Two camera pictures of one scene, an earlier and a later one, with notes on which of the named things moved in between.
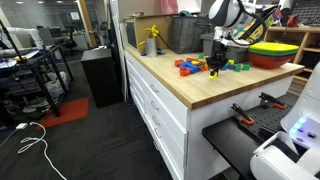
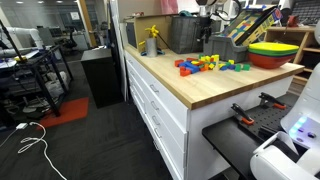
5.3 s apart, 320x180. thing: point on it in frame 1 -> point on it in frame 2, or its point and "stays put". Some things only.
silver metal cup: [151, 47] stays put
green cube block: [246, 67] stays put
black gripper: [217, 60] -> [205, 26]
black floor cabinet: [102, 74] stays put
